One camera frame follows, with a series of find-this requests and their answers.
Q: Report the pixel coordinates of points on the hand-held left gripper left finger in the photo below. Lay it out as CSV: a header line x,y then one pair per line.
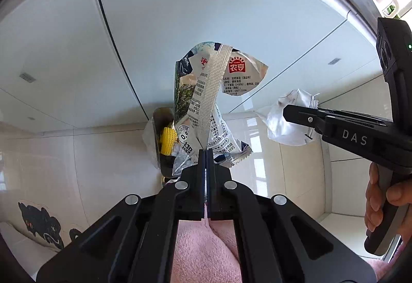
x,y
193,192

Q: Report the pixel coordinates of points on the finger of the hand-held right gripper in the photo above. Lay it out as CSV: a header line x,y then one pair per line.
x,y
302,118

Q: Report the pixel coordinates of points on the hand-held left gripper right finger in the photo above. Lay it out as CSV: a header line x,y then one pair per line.
x,y
219,192

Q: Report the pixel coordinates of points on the white wrapper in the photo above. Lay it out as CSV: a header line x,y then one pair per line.
x,y
283,133

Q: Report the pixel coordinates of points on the steel trash bin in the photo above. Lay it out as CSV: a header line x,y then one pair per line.
x,y
161,115

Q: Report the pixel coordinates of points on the silver seaweed snack wrapper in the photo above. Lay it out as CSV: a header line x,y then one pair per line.
x,y
209,93

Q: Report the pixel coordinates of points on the person's right forearm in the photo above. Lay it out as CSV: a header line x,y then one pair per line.
x,y
383,270

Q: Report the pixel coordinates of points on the person's right hand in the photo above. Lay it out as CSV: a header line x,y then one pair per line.
x,y
371,199

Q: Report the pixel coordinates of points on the yellow foam fruit net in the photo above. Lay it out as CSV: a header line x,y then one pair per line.
x,y
166,139

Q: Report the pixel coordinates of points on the pink fleece robe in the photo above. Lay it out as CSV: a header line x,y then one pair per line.
x,y
199,254

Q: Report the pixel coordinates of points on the clear plastic bin liner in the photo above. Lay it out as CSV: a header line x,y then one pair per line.
x,y
149,141

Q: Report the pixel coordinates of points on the white kitchen cabinet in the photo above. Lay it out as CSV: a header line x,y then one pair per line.
x,y
193,12

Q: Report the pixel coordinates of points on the black cat sticker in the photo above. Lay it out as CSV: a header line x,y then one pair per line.
x,y
38,221

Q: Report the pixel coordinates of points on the grey cabinet sticker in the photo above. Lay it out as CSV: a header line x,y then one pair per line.
x,y
27,77

